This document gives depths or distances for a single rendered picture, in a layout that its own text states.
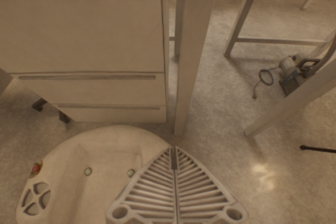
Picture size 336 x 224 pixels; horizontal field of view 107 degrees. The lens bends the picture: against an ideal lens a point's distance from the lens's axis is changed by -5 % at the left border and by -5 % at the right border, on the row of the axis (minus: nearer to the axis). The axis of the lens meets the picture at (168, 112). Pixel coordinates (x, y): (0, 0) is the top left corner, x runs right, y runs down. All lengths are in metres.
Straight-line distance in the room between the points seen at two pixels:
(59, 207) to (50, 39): 0.49
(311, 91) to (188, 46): 0.47
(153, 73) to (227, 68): 0.98
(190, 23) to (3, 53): 0.48
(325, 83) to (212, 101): 0.63
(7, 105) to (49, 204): 1.14
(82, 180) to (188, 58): 0.55
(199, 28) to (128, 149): 0.45
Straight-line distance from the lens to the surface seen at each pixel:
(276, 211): 1.02
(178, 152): 0.16
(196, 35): 0.32
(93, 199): 0.61
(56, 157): 0.62
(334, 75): 0.62
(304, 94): 0.67
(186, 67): 0.38
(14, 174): 1.27
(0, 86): 1.36
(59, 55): 0.46
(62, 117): 1.12
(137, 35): 0.34
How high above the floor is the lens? 0.84
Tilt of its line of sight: 62 degrees down
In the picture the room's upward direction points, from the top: 1 degrees counter-clockwise
